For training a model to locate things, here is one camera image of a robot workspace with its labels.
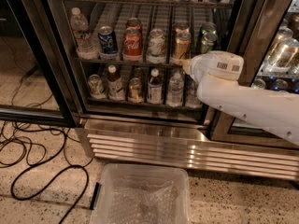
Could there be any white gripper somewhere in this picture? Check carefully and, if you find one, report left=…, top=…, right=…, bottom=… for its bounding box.
left=182, top=50, right=244, bottom=82

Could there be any green soda can front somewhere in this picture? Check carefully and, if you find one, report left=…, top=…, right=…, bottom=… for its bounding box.
left=200, top=33, right=218, bottom=54

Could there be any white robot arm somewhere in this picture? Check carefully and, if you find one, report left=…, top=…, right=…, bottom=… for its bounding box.
left=186, top=50, right=299, bottom=145

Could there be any gold soda can front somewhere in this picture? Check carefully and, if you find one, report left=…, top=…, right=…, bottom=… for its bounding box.
left=171, top=32, right=192, bottom=65

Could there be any gold soda can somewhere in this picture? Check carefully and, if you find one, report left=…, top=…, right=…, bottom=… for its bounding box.
left=171, top=32, right=192, bottom=65
left=173, top=22, right=190, bottom=35

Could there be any white green soda can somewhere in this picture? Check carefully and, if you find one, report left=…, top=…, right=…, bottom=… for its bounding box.
left=147, top=29, right=165, bottom=63

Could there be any gold soda can rear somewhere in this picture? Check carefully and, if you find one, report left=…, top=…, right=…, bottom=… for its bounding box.
left=173, top=22, right=190, bottom=35

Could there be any green soda can rear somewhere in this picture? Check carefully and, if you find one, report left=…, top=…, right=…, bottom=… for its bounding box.
left=200, top=22, right=217, bottom=36

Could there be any gold can bottom shelf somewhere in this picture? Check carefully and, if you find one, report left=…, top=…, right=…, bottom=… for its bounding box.
left=128, top=77, right=143, bottom=103

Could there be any red coca-cola can front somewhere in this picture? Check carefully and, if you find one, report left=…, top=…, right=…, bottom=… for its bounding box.
left=123, top=28, right=142, bottom=62

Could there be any red coca-cola can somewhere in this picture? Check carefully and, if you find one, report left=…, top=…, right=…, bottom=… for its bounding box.
left=123, top=28, right=142, bottom=62
left=125, top=17, right=142, bottom=32

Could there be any red coca-cola can rear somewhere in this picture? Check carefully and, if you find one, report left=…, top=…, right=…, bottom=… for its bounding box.
left=125, top=17, right=142, bottom=32

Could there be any stainless steel display fridge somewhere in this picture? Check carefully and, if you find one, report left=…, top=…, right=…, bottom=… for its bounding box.
left=22, top=0, right=299, bottom=180

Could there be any blue pepsi can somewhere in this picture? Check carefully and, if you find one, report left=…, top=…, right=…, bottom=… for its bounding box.
left=98, top=25, right=119, bottom=60

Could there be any glass fridge door right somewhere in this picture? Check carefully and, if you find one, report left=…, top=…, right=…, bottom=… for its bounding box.
left=211, top=0, right=298, bottom=148

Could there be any white green can bottom shelf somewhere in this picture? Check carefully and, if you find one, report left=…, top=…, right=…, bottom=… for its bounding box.
left=88, top=74, right=106, bottom=99

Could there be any silver can behind glass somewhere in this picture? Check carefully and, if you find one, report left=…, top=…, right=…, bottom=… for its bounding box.
left=264, top=38, right=299, bottom=73
left=265, top=27, right=293, bottom=60

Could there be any clear water bottle middle shelf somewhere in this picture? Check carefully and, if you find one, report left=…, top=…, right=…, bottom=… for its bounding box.
left=70, top=7, right=98, bottom=60

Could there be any clear water bottle bottom centre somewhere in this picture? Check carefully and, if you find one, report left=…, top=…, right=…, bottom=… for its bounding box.
left=166, top=72, right=184, bottom=107

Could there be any clear water bottle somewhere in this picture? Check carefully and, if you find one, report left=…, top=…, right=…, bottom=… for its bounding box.
left=166, top=72, right=184, bottom=107
left=185, top=80, right=203, bottom=108

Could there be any clear water bottle bottom right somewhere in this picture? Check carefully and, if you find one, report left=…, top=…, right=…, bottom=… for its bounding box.
left=185, top=80, right=203, bottom=108

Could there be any dark juice bottle white cap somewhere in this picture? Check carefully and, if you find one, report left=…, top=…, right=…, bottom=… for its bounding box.
left=147, top=68, right=163, bottom=104

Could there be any brown tea bottle white cap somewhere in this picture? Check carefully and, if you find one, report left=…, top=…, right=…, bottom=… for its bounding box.
left=107, top=65, right=125, bottom=101

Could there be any clear plastic bin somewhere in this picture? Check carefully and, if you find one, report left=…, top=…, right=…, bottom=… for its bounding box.
left=89, top=163, right=191, bottom=224

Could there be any bubble wrap sheet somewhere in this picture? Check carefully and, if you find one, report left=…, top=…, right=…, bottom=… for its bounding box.
left=107, top=178, right=178, bottom=224

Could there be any bottom wire shelf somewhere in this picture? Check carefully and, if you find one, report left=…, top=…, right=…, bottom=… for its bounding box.
left=87, top=63, right=205, bottom=112

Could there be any wire shelf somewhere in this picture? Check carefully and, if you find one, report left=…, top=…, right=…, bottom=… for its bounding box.
left=74, top=7, right=217, bottom=72
left=64, top=0, right=234, bottom=9
left=87, top=63, right=205, bottom=112

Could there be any middle wire shelf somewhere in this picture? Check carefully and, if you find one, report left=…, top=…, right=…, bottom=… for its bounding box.
left=74, top=7, right=217, bottom=72

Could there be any top wire shelf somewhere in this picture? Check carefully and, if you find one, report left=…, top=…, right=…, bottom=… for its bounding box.
left=64, top=0, right=234, bottom=9

